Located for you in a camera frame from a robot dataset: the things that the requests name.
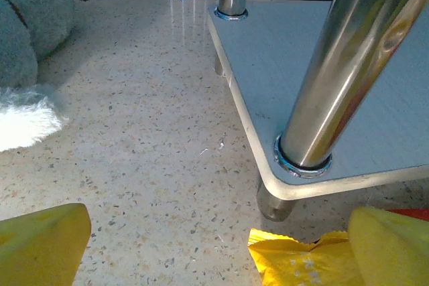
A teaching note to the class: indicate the yellow-taped left gripper left finger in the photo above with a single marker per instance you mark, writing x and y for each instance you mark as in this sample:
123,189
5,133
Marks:
37,249

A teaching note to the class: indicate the grey white plush toy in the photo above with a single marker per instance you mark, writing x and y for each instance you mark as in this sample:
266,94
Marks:
27,31

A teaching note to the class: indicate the yellow-taped left gripper right finger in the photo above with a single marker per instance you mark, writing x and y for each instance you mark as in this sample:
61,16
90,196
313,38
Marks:
392,252

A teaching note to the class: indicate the yellow spaghetti bag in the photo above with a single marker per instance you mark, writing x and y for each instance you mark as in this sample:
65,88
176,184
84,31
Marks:
295,262

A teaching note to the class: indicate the white two-tier metal-leg shelf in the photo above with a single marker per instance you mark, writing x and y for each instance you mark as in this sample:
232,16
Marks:
285,65

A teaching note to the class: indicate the red spaghetti bag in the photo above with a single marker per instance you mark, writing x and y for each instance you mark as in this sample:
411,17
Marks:
412,215

